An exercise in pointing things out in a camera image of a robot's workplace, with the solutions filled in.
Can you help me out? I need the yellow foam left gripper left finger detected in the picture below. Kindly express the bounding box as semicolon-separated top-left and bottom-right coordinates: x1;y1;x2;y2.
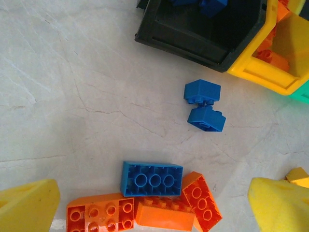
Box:
0;179;61;232

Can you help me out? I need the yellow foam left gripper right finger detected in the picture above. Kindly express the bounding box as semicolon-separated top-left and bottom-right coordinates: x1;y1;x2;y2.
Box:
248;177;309;232

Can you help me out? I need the long orange lego brick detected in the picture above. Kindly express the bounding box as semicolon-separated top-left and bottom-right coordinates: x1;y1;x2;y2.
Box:
134;196;196;232
181;171;223;232

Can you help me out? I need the large blue lego brick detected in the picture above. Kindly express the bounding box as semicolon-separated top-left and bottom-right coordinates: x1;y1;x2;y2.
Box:
199;0;229;19

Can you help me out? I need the yellow lego brick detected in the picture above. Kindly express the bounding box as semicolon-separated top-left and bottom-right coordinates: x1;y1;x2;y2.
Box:
280;166;309;189

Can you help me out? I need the wide orange lego brick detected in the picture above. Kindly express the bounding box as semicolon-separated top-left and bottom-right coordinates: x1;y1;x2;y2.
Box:
66;192;135;232

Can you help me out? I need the green plastic bin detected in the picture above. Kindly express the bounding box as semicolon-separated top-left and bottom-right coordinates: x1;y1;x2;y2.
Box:
288;81;309;105

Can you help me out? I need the long blue lego brick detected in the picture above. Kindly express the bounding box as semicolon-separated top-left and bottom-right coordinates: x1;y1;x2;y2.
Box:
120;160;184;198

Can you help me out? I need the yellow plastic bin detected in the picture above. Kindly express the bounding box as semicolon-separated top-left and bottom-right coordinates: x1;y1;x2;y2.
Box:
226;0;309;96

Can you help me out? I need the black plastic bin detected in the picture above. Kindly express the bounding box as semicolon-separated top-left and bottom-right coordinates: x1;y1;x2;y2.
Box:
134;0;268;73

